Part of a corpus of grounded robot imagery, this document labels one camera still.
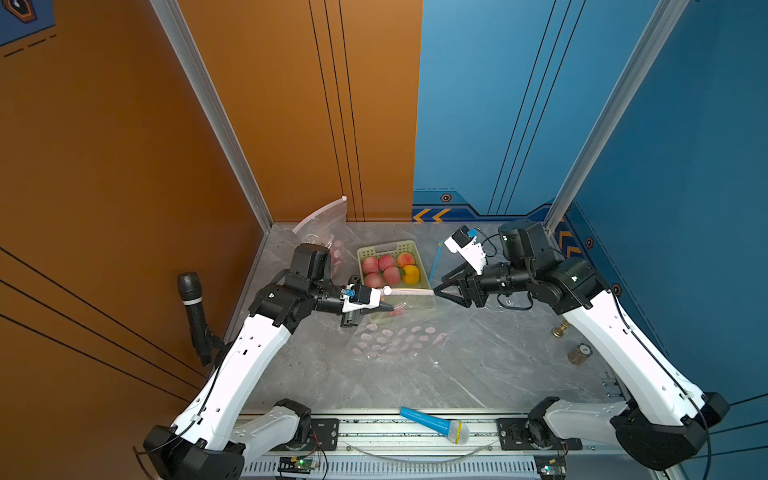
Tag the large pink peach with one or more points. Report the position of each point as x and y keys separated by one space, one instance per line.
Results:
x=370 y=265
x=405 y=259

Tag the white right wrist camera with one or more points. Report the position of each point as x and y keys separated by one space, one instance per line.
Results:
x=464 y=242

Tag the large pink peach top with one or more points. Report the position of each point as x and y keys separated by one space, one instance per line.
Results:
x=370 y=265

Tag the pink peach centre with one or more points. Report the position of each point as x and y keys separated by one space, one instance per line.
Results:
x=392 y=275

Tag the light green perforated basket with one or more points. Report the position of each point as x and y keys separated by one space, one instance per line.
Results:
x=395 y=249

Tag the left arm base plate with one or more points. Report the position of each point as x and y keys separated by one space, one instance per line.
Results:
x=324 y=431

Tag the right green circuit board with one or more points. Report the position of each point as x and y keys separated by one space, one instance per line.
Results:
x=551 y=468

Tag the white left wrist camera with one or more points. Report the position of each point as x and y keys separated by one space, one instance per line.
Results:
x=359 y=297

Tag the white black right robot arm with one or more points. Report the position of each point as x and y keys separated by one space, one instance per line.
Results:
x=666 y=418

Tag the large pink peach right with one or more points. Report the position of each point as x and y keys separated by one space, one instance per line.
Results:
x=405 y=259

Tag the green circuit board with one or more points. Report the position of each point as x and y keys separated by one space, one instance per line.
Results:
x=551 y=468
x=296 y=468

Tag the blue toy microphone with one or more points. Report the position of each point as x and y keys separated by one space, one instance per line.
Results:
x=455 y=431

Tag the clear zip-top bag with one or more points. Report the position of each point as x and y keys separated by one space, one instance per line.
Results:
x=326 y=227

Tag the pink peach far right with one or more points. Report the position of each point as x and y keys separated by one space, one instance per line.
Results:
x=385 y=262

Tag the black microphone on stand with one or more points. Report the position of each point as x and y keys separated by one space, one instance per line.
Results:
x=205 y=342

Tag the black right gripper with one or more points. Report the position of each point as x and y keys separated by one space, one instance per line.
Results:
x=466 y=282

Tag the aluminium corner post left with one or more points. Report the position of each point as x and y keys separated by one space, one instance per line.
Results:
x=177 y=31

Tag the left green circuit board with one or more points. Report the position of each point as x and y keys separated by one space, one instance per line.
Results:
x=296 y=468

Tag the aluminium corner post right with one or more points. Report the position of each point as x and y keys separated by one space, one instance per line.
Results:
x=661 y=24

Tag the aluminium corner post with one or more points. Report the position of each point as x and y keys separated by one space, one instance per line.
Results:
x=177 y=31
x=661 y=24

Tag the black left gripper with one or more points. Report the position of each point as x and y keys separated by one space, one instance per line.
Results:
x=349 y=321

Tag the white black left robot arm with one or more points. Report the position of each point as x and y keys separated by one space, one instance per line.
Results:
x=203 y=441

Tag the blue zip bag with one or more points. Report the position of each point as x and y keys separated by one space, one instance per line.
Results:
x=435 y=263

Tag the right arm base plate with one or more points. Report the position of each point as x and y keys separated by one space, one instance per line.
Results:
x=522 y=434

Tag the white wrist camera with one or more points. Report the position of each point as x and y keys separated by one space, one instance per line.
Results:
x=359 y=297
x=464 y=242

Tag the pink peach behind top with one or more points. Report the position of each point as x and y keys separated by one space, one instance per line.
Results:
x=374 y=280

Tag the clear bag with pink dots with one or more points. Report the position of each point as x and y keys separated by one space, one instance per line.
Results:
x=409 y=330

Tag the small brass weight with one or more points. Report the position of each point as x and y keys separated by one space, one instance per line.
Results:
x=560 y=330

